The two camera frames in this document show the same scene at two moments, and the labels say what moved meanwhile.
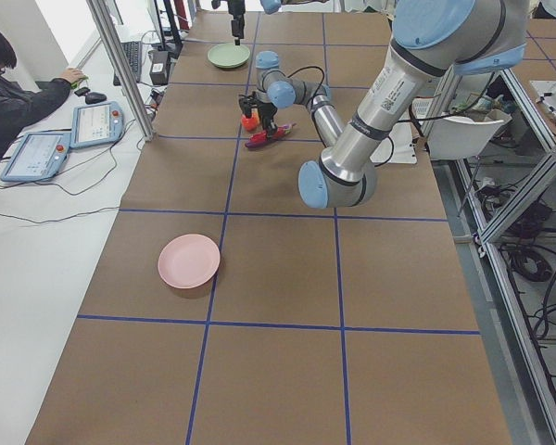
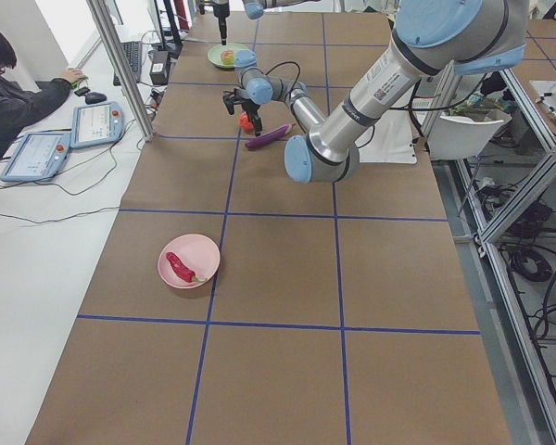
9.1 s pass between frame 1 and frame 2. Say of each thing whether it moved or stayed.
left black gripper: moved
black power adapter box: stayed
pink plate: stayed
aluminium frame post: stayed
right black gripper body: moved
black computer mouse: stayed
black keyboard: stayed
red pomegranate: stayed
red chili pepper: moved
